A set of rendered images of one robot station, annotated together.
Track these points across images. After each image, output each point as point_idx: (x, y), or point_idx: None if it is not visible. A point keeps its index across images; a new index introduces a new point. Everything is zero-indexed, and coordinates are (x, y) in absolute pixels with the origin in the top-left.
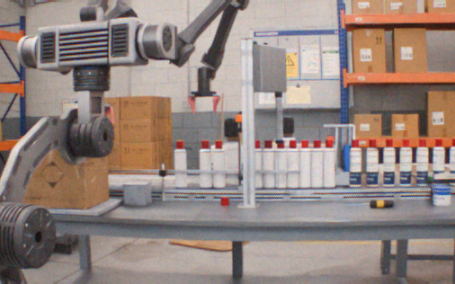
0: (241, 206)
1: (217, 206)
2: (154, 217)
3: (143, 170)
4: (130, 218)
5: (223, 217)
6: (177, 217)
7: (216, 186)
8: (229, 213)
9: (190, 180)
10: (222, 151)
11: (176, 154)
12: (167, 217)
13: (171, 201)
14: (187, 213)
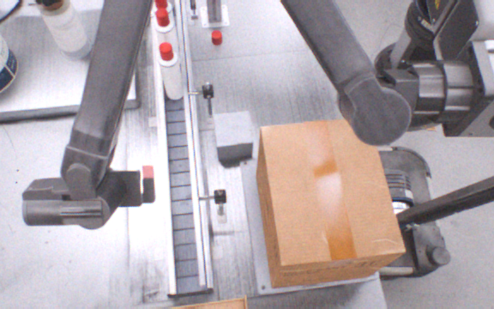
0: (226, 21)
1: (227, 46)
2: (322, 87)
3: (190, 126)
4: (335, 110)
5: (292, 26)
6: (307, 67)
7: (177, 45)
8: (270, 25)
9: (162, 78)
10: (167, 2)
11: (177, 63)
12: (310, 76)
13: (206, 106)
14: (282, 63)
